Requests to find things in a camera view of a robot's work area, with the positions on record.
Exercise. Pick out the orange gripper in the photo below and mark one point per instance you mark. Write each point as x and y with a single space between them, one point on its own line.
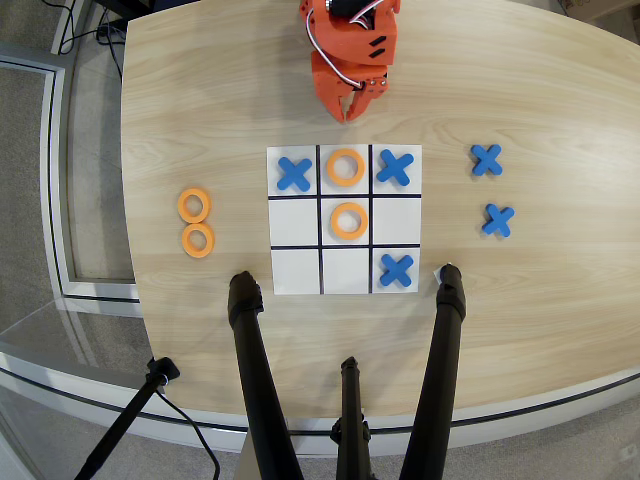
329 85

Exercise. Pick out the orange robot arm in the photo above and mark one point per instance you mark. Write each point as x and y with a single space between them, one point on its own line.
350 40

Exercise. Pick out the cardboard box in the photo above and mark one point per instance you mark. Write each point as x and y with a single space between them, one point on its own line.
580 6

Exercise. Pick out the blue foam cross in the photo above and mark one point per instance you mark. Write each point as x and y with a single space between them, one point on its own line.
395 167
486 160
295 173
396 270
498 220

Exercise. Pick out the white tic-tac-toe board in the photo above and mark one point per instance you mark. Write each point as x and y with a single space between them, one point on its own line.
395 220

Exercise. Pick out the small white tag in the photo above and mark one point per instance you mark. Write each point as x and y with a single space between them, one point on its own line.
437 275

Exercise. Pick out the black furniture base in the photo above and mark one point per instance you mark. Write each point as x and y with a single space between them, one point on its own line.
125 4

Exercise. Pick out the black tripod leg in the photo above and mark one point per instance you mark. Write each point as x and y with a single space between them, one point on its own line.
442 350
250 350

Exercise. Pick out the black tripod centre column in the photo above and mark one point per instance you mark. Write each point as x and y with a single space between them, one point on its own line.
351 400

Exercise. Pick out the metal framed glass panel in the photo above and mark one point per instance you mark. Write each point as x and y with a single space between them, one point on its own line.
52 150

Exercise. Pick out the thin black stand pole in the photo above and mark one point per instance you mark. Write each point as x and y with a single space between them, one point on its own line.
125 420

